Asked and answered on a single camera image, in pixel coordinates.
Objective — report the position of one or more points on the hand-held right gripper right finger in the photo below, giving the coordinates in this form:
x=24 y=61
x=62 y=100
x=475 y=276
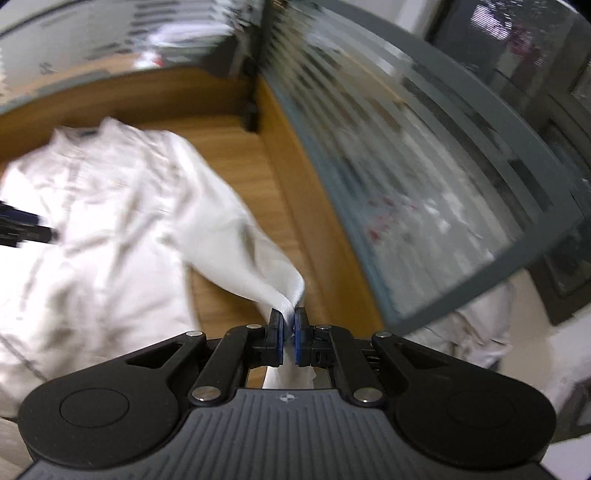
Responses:
x=300 y=337

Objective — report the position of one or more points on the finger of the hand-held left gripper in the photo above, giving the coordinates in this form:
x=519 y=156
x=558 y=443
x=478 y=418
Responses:
x=21 y=213
x=32 y=234

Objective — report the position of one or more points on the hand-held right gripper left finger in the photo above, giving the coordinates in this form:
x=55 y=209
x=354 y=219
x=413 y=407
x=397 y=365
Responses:
x=278 y=337

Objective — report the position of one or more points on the ivory shirt with black label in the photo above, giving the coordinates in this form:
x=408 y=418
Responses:
x=115 y=230

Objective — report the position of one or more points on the crumpled white cloth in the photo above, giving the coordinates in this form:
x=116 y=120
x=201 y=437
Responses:
x=475 y=323

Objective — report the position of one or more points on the black partition bracket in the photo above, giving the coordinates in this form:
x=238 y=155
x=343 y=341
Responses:
x=250 y=117

